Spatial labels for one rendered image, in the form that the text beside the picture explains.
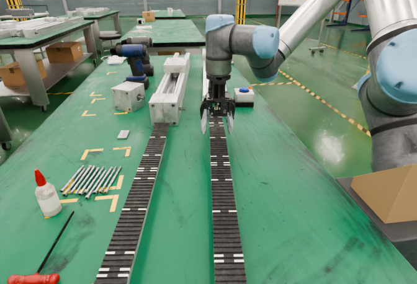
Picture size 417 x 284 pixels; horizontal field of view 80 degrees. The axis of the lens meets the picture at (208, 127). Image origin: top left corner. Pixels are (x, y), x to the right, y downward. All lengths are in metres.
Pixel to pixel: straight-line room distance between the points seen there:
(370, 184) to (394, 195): 0.06
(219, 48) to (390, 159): 0.46
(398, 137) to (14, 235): 0.82
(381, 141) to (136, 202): 0.56
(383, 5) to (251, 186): 0.48
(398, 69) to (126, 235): 0.57
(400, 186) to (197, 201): 0.42
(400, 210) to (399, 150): 0.13
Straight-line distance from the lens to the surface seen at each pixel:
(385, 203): 0.67
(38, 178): 0.63
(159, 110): 0.92
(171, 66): 1.29
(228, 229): 0.52
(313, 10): 0.82
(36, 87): 3.35
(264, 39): 0.63
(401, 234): 0.68
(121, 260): 0.51
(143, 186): 0.62
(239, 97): 1.08
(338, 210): 0.67
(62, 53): 4.79
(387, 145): 0.66
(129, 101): 1.07
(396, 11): 0.64
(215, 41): 0.68
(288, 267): 0.53
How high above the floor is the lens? 1.21
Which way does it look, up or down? 28 degrees down
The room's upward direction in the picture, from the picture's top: straight up
